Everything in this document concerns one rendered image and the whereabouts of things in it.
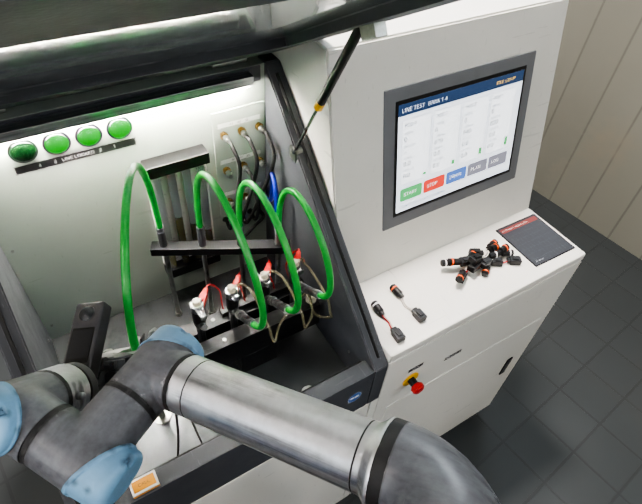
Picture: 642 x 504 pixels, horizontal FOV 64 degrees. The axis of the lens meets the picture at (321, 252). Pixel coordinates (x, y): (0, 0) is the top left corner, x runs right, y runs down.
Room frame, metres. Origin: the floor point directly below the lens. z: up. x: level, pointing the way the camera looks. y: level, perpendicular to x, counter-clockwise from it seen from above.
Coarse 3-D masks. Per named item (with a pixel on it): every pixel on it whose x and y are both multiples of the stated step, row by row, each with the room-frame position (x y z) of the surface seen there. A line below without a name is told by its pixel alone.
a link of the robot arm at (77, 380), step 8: (48, 368) 0.32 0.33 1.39; (56, 368) 0.32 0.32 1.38; (64, 368) 0.33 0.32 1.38; (72, 368) 0.33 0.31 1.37; (64, 376) 0.31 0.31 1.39; (72, 376) 0.32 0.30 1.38; (80, 376) 0.33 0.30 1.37; (72, 384) 0.31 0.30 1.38; (80, 384) 0.31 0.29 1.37; (88, 384) 0.32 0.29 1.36; (72, 392) 0.30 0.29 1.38; (80, 392) 0.30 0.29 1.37; (88, 392) 0.31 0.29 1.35; (80, 400) 0.30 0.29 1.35; (88, 400) 0.31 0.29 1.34; (80, 408) 0.29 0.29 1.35
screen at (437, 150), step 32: (512, 64) 1.22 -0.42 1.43; (384, 96) 1.00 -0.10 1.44; (416, 96) 1.04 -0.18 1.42; (448, 96) 1.09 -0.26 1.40; (480, 96) 1.15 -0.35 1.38; (512, 96) 1.21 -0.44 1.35; (384, 128) 0.98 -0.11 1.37; (416, 128) 1.03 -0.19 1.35; (448, 128) 1.08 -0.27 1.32; (480, 128) 1.14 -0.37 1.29; (512, 128) 1.21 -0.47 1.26; (384, 160) 0.97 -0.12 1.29; (416, 160) 1.02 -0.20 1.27; (448, 160) 1.07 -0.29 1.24; (480, 160) 1.13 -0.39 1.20; (512, 160) 1.20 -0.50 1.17; (384, 192) 0.95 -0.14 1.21; (416, 192) 1.00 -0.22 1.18; (448, 192) 1.06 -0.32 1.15; (384, 224) 0.94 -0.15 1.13
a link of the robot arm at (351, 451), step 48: (192, 336) 0.37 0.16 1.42; (144, 384) 0.30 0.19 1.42; (192, 384) 0.29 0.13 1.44; (240, 384) 0.29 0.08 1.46; (240, 432) 0.24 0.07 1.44; (288, 432) 0.23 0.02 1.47; (336, 432) 0.23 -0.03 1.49; (384, 432) 0.22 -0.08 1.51; (432, 432) 0.23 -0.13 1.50; (336, 480) 0.19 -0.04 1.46; (384, 480) 0.18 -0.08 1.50; (432, 480) 0.17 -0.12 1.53; (480, 480) 0.18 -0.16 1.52
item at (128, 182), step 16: (128, 176) 0.67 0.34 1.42; (144, 176) 0.78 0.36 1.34; (128, 192) 0.63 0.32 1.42; (128, 208) 0.60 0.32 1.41; (128, 224) 0.58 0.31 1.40; (160, 224) 0.81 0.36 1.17; (128, 240) 0.56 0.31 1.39; (128, 256) 0.53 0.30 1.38; (128, 272) 0.51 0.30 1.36; (128, 288) 0.50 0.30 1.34; (128, 304) 0.48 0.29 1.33; (128, 320) 0.46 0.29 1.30; (128, 336) 0.45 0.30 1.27
